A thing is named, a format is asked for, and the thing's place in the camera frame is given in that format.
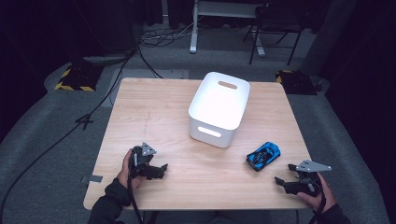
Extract person's right hand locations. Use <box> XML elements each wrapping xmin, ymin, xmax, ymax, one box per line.
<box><xmin>296</xmin><ymin>172</ymin><xmax>338</xmax><ymax>215</ymax></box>

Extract person's left hand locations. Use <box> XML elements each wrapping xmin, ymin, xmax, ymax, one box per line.
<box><xmin>116</xmin><ymin>148</ymin><xmax>143</xmax><ymax>190</ymax></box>

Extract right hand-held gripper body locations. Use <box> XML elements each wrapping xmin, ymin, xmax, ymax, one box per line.
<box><xmin>284</xmin><ymin>159</ymin><xmax>332</xmax><ymax>198</ymax></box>

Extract black tape cross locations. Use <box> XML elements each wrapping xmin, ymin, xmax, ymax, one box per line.
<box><xmin>75</xmin><ymin>113</ymin><xmax>94</xmax><ymax>131</ymax></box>

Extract white desk frame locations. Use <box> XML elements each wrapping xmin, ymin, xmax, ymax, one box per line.
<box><xmin>189</xmin><ymin>0</ymin><xmax>266</xmax><ymax>58</ymax></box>

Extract grey tape strip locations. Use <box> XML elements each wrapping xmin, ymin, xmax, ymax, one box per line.
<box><xmin>80</xmin><ymin>175</ymin><xmax>104</xmax><ymax>185</ymax></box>

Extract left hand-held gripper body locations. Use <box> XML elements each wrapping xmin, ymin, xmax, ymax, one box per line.
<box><xmin>129</xmin><ymin>142</ymin><xmax>158</xmax><ymax>180</ymax></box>

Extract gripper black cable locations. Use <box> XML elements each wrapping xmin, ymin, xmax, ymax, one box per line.
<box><xmin>307</xmin><ymin>182</ymin><xmax>327</xmax><ymax>224</ymax></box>
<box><xmin>126</xmin><ymin>148</ymin><xmax>145</xmax><ymax>224</ymax></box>

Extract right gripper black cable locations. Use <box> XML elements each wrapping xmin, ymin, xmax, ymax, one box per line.
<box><xmin>307</xmin><ymin>182</ymin><xmax>327</xmax><ymax>224</ymax></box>

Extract white plastic storage bin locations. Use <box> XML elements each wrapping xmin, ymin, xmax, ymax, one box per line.
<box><xmin>188</xmin><ymin>71</ymin><xmax>251</xmax><ymax>149</ymax></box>

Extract blue toy car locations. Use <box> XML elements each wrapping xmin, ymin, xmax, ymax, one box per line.
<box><xmin>246</xmin><ymin>141</ymin><xmax>282</xmax><ymax>173</ymax></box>

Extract black metal chair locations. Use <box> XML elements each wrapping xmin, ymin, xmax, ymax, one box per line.
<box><xmin>242</xmin><ymin>2</ymin><xmax>305</xmax><ymax>66</ymax></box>

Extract long black floor cable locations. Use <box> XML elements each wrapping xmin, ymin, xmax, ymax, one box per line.
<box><xmin>0</xmin><ymin>46</ymin><xmax>138</xmax><ymax>218</ymax></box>

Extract black yellow striped base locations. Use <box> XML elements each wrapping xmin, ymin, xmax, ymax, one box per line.
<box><xmin>54</xmin><ymin>61</ymin><xmax>105</xmax><ymax>93</ymax></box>
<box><xmin>275</xmin><ymin>69</ymin><xmax>319</xmax><ymax>96</ymax></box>

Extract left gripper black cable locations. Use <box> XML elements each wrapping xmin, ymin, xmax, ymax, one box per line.
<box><xmin>126</xmin><ymin>148</ymin><xmax>145</xmax><ymax>224</ymax></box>

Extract grey pillar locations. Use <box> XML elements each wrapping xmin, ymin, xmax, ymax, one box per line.
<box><xmin>300</xmin><ymin>0</ymin><xmax>358</xmax><ymax>77</ymax></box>

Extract tangled floor cables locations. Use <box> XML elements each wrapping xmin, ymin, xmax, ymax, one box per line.
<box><xmin>137</xmin><ymin>21</ymin><xmax>195</xmax><ymax>49</ymax></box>

